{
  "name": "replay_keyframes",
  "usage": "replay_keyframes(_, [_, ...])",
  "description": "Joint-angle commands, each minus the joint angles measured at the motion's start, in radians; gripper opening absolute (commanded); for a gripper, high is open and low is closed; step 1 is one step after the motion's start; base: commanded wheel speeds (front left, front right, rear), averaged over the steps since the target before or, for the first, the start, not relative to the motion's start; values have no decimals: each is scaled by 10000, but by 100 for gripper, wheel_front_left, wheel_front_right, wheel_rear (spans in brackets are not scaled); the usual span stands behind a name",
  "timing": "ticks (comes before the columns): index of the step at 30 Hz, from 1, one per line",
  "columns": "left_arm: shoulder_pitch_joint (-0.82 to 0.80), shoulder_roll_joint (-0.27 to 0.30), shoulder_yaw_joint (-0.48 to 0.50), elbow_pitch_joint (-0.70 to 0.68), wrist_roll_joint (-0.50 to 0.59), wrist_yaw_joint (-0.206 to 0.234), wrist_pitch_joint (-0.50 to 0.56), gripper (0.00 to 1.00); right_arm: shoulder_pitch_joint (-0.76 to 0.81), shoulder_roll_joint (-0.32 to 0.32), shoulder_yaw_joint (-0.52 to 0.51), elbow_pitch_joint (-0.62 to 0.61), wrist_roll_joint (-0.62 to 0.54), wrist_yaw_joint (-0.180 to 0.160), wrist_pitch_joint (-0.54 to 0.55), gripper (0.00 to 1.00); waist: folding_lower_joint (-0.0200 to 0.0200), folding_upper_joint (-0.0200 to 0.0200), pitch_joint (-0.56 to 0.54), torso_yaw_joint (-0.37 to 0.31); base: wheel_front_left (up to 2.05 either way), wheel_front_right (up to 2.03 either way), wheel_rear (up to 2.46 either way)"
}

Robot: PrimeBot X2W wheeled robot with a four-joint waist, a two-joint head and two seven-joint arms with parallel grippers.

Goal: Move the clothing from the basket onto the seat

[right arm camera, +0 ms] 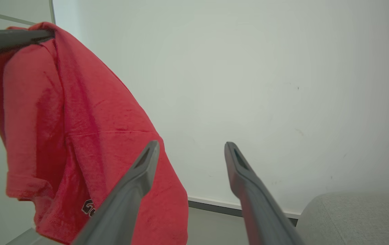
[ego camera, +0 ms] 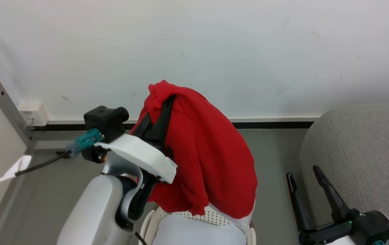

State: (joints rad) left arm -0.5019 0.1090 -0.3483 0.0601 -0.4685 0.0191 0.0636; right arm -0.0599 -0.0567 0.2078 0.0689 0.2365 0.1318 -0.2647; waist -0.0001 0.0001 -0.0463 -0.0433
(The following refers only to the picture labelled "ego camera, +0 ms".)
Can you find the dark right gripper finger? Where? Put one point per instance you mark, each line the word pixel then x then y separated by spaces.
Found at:
pixel 330 192
pixel 298 200

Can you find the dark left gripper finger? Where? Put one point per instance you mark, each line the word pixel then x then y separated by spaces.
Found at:
pixel 164 119
pixel 146 126

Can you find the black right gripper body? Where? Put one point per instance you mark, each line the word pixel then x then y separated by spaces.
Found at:
pixel 358 226

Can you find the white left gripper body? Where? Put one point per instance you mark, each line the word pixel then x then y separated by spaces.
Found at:
pixel 140 154

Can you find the red garment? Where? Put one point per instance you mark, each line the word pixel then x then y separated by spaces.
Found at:
pixel 208 156

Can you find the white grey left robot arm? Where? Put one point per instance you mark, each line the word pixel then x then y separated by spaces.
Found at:
pixel 95 204

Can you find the white perforated laundry basket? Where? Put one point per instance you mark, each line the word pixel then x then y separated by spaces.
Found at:
pixel 211 216

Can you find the pale blue grey clothing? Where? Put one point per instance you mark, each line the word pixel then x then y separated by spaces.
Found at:
pixel 198 233

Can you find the grey fabric sofa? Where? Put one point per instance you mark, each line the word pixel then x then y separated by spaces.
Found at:
pixel 361 160

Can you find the black and white baseboard strip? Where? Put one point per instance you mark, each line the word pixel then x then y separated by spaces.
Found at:
pixel 266 121

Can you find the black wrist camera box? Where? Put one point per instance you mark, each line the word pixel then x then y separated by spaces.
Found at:
pixel 105 120

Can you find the white wall socket box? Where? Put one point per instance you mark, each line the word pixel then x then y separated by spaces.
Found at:
pixel 32 112

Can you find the grey metal frame post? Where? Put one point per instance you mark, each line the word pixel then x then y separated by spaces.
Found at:
pixel 9 109

